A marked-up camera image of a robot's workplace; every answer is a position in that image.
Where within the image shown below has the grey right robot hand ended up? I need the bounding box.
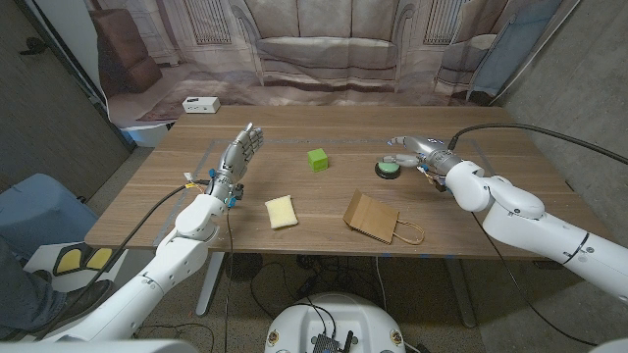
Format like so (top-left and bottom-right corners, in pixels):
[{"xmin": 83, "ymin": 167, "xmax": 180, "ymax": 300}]
[{"xmin": 383, "ymin": 135, "xmax": 463, "ymax": 176}]

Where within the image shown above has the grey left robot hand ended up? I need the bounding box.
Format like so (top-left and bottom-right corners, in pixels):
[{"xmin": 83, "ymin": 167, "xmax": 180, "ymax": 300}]
[{"xmin": 210, "ymin": 122, "xmax": 265, "ymax": 198}]

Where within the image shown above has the green button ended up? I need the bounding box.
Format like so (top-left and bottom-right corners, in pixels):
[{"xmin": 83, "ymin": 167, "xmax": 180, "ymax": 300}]
[{"xmin": 374, "ymin": 159, "xmax": 402, "ymax": 180}]

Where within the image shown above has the green cube block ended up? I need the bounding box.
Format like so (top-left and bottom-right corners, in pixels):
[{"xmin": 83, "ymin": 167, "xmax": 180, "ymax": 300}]
[{"xmin": 307, "ymin": 147, "xmax": 330, "ymax": 174}]

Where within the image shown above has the brown paper bag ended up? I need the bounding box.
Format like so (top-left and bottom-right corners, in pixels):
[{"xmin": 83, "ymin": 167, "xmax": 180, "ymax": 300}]
[{"xmin": 342, "ymin": 189, "xmax": 426, "ymax": 246}]

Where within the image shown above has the white power box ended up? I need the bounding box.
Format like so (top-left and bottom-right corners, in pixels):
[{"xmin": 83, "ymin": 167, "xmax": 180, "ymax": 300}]
[{"xmin": 182, "ymin": 96, "xmax": 222, "ymax": 115}]

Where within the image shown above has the yellow sponge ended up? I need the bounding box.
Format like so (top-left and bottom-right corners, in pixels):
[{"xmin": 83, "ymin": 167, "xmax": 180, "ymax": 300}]
[{"xmin": 264, "ymin": 194, "xmax": 299, "ymax": 230}]

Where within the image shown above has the black round floor fan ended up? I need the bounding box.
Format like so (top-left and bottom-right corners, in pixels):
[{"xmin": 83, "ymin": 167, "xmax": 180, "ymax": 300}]
[{"xmin": 225, "ymin": 252, "xmax": 264, "ymax": 283}]

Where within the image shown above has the white table leg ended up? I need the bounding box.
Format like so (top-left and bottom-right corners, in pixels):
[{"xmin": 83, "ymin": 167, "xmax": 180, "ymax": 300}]
[{"xmin": 195, "ymin": 251, "xmax": 227, "ymax": 318}]

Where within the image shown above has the printed living room backdrop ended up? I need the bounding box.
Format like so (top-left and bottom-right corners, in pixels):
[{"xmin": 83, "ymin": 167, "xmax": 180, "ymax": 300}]
[{"xmin": 81, "ymin": 0, "xmax": 585, "ymax": 148}]

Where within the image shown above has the grey table leg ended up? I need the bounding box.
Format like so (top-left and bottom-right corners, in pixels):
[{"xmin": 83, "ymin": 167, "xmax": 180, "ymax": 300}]
[{"xmin": 444, "ymin": 258, "xmax": 478, "ymax": 329}]

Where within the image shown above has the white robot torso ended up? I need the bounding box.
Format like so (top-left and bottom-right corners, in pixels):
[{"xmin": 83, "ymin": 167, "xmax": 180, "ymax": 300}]
[{"xmin": 264, "ymin": 292, "xmax": 407, "ymax": 353}]

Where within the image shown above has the yellow black foot pedal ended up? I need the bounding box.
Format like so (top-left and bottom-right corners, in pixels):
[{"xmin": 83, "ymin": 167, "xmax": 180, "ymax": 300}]
[{"xmin": 52, "ymin": 243, "xmax": 124, "ymax": 277}]

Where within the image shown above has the blue padded chair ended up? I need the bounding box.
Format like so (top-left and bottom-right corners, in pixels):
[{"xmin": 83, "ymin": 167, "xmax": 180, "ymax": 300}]
[{"xmin": 0, "ymin": 173, "xmax": 100, "ymax": 261}]

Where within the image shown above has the small black electronics module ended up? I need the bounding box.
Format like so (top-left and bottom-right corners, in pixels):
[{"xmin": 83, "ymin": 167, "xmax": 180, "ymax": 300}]
[{"xmin": 309, "ymin": 330, "xmax": 355, "ymax": 353}]

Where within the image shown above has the black shoe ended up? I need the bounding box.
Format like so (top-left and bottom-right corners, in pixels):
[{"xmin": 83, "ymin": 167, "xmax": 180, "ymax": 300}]
[{"xmin": 24, "ymin": 278, "xmax": 115, "ymax": 339}]

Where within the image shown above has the person's leg in jeans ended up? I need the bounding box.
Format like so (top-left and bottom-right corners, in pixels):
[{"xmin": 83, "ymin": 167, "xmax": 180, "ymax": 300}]
[{"xmin": 0, "ymin": 236, "xmax": 69, "ymax": 339}]

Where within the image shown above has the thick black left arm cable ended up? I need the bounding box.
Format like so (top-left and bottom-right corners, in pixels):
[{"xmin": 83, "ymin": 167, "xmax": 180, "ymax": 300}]
[{"xmin": 33, "ymin": 179, "xmax": 211, "ymax": 342}]

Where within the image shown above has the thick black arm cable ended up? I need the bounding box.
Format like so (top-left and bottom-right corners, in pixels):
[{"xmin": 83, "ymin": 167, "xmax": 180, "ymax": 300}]
[
  {"xmin": 33, "ymin": 179, "xmax": 211, "ymax": 342},
  {"xmin": 446, "ymin": 122, "xmax": 628, "ymax": 167}
]

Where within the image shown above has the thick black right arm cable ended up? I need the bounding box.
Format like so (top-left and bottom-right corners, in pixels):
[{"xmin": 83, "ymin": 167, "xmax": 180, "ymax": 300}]
[{"xmin": 446, "ymin": 122, "xmax": 628, "ymax": 167}]

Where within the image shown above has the thin black left wrist cable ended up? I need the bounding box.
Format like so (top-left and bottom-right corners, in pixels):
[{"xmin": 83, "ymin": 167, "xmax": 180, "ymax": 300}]
[{"xmin": 224, "ymin": 206, "xmax": 235, "ymax": 353}]

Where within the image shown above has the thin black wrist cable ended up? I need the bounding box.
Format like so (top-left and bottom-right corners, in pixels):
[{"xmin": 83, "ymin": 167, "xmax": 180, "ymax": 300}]
[
  {"xmin": 224, "ymin": 206, "xmax": 235, "ymax": 353},
  {"xmin": 469, "ymin": 210, "xmax": 599, "ymax": 348}
]

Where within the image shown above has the black floor cable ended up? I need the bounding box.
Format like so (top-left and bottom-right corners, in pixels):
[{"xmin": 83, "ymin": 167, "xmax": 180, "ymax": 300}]
[{"xmin": 248, "ymin": 254, "xmax": 389, "ymax": 325}]

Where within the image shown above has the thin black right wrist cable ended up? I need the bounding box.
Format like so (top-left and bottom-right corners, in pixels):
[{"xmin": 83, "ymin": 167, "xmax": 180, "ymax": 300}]
[{"xmin": 469, "ymin": 210, "xmax": 599, "ymax": 348}]

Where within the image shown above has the black door handle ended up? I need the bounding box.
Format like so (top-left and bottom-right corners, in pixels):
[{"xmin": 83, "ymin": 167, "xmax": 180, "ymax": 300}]
[{"xmin": 19, "ymin": 37, "xmax": 50, "ymax": 56}]

